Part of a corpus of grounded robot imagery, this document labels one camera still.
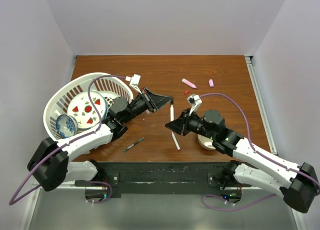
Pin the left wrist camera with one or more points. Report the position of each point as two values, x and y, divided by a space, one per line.
134 82

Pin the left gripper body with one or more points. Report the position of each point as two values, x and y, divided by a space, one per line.
143 103

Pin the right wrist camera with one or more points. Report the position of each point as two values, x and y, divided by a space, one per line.
195 102

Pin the beige bowl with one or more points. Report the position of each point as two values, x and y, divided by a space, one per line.
206 143

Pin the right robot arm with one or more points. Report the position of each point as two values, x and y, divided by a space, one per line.
296 184

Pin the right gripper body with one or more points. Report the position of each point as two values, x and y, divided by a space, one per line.
193 124

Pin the white marker red tip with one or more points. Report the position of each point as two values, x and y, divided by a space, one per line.
175 142

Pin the blue patterned bowl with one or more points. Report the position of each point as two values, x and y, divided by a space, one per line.
66 126

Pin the watermelon pattern plate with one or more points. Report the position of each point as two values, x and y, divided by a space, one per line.
81 108

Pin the pink highlighter cap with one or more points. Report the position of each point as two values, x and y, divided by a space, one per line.
211 83

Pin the black mounting base plate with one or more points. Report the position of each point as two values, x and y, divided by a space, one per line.
161 178

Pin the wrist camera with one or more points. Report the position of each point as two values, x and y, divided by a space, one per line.
195 102
134 82

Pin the white laundry basket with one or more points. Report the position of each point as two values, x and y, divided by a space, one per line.
109 87

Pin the pink highlighter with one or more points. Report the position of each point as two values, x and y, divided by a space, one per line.
189 83

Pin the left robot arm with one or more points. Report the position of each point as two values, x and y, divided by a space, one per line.
52 163

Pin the white marker black tip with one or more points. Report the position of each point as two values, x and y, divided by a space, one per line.
171 112

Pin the green pen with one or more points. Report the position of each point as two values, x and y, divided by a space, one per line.
133 144

